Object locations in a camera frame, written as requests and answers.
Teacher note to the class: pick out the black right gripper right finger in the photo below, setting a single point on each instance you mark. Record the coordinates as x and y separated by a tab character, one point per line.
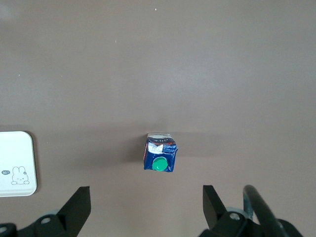
214	217

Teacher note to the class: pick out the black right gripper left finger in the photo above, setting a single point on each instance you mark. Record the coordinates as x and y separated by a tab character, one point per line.
74	212

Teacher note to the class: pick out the blue milk carton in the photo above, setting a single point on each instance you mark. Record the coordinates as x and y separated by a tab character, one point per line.
160	154

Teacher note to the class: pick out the cream tray with rabbit print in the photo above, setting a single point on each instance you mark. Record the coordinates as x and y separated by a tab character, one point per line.
14	160

